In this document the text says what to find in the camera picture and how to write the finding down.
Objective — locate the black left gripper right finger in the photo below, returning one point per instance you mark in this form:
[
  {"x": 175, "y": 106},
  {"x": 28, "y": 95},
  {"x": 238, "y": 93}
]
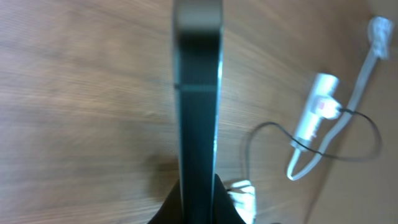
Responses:
[{"x": 224, "y": 211}]

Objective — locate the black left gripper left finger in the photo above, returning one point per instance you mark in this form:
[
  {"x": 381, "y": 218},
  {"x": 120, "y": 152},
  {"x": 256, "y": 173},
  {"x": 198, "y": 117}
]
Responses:
[{"x": 171, "y": 210}]

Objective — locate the smartphone with blue screen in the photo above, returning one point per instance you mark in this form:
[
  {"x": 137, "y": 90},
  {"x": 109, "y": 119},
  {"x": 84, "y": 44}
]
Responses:
[{"x": 197, "y": 53}]

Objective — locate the white charger adapter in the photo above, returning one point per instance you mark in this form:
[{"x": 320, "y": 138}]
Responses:
[{"x": 326, "y": 107}]

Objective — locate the white power strip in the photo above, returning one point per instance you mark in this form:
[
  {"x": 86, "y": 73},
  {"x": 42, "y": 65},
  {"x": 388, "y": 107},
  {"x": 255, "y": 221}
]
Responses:
[{"x": 306, "y": 131}]

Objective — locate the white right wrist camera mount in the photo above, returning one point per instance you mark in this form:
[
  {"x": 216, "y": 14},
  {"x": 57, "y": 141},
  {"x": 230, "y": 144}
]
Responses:
[{"x": 243, "y": 195}]

